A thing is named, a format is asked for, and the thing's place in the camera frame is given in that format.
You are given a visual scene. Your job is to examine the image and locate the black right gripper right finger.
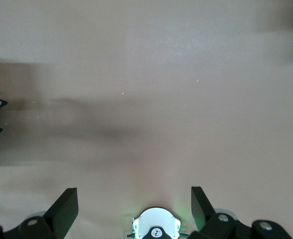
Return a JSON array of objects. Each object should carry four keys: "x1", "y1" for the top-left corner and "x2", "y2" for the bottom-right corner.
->
[{"x1": 188, "y1": 186, "x2": 293, "y2": 239}]

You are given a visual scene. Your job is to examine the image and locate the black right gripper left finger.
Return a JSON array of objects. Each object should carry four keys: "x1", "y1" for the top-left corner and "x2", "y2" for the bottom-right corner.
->
[{"x1": 0, "y1": 187, "x2": 79, "y2": 239}]

